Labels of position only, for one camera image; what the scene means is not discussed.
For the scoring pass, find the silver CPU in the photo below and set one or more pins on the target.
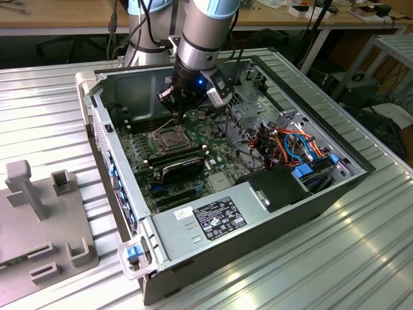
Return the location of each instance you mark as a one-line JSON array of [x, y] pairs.
[[170, 140]]

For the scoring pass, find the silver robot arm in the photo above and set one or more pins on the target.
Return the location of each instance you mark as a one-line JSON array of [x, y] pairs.
[[200, 35]]

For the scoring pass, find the black RAM slot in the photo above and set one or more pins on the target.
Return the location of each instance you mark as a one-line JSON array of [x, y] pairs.
[[177, 153], [143, 121], [143, 117], [177, 156], [143, 129], [143, 125], [177, 159]]

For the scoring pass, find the CPU socket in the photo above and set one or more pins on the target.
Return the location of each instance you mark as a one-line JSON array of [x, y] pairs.
[[152, 137]]

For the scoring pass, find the blue expansion slot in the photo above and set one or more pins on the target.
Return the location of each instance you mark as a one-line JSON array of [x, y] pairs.
[[156, 187]]

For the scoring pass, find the black expansion slot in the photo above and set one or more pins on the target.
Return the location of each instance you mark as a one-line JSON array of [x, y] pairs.
[[177, 203], [174, 196]]

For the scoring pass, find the green motherboard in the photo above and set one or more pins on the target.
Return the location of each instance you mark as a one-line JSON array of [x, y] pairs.
[[222, 151]]

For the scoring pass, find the black graphics card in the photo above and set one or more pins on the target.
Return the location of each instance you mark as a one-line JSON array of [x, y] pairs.
[[184, 171]]

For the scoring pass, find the silver chipset heatsink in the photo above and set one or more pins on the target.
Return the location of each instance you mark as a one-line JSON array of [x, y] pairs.
[[221, 182]]

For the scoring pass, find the wooden desk with white legs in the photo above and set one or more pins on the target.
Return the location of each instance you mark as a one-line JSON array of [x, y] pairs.
[[277, 20]]

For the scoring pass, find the grey metal disk bay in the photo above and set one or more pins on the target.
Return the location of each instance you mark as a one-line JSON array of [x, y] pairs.
[[300, 121]]

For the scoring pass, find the white box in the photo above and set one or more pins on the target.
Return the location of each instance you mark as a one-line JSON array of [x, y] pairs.
[[300, 11]]

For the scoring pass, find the black plastic shroud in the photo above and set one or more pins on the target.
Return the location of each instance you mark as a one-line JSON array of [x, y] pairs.
[[277, 190]]

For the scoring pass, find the blue disk carrier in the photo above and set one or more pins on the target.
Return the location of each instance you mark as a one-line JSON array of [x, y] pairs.
[[306, 169]]

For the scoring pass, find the grey power supply unit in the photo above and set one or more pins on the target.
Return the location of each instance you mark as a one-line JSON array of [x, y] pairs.
[[180, 239]]

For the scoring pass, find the small blue clip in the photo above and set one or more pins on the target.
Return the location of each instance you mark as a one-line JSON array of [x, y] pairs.
[[334, 158]]

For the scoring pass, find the open PC case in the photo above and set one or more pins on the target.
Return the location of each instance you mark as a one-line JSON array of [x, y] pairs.
[[242, 255]]

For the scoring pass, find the black case side panel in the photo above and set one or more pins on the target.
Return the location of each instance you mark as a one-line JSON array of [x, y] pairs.
[[377, 129]]

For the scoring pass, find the grey metal shelf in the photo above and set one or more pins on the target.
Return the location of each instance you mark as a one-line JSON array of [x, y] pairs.
[[397, 45]]

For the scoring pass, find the grey parts rack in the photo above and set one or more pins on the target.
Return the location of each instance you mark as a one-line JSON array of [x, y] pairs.
[[19, 219]]

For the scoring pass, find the green RAM stick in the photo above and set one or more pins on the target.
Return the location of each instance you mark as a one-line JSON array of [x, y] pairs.
[[13, 262]]

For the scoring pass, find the small silver wrist camera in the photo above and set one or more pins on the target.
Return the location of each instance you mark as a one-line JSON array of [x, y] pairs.
[[165, 98]]

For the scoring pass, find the wrist camera with black bracket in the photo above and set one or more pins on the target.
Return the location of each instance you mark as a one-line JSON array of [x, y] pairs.
[[217, 98]]

